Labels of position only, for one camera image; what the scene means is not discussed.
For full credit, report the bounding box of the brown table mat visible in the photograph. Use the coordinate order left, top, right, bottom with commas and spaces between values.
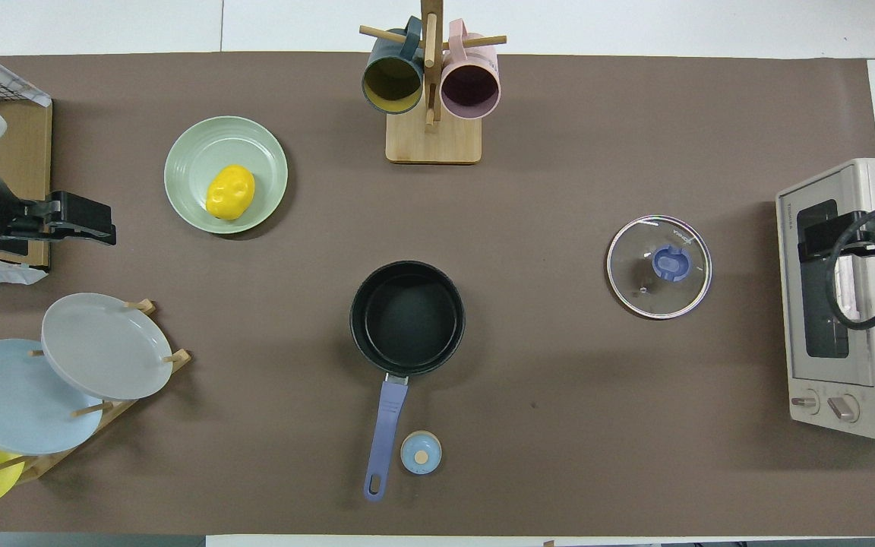
0, 52, 875, 536

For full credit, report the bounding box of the wooden plate rack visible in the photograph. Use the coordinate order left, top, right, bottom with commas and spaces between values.
0, 299, 193, 485

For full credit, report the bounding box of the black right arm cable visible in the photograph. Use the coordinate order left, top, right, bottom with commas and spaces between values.
825, 204, 875, 330

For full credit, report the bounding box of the light blue plate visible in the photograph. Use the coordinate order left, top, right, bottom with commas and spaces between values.
0, 338, 104, 457

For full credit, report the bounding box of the dark green mug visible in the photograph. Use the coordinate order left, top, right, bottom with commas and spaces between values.
362, 17, 425, 115

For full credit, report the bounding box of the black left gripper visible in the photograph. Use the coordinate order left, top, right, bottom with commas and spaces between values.
0, 191, 117, 246

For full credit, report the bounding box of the grey plate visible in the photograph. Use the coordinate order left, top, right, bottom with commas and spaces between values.
41, 292, 174, 401

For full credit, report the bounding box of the glass lid blue knob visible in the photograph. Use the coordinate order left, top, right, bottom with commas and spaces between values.
606, 215, 712, 320

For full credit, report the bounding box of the wooden mug tree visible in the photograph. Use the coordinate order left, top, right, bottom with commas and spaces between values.
359, 0, 507, 165

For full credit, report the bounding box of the yellow lemon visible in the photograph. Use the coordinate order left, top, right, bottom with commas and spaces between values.
205, 165, 256, 221

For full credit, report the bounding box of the black pot purple handle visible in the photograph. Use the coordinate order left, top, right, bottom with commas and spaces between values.
349, 261, 466, 502

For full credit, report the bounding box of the light green plate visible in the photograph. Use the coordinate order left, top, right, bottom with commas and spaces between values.
164, 115, 289, 235

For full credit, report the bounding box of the small blue round lid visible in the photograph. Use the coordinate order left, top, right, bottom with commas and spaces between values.
400, 430, 443, 476

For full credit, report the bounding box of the pink mug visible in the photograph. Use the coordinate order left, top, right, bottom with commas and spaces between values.
440, 19, 501, 121

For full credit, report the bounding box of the wooden shelf box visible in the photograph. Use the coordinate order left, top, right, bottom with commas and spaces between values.
0, 57, 53, 268

